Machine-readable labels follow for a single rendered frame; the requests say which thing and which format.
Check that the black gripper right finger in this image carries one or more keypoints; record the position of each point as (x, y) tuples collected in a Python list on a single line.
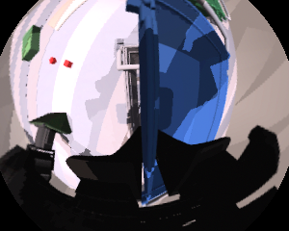
[(177, 159)]

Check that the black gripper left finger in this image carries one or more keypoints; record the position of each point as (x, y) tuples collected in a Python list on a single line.
[(125, 165)]

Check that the blue plastic tray with grey wire bar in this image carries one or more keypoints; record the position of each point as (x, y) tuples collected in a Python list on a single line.
[(183, 65)]

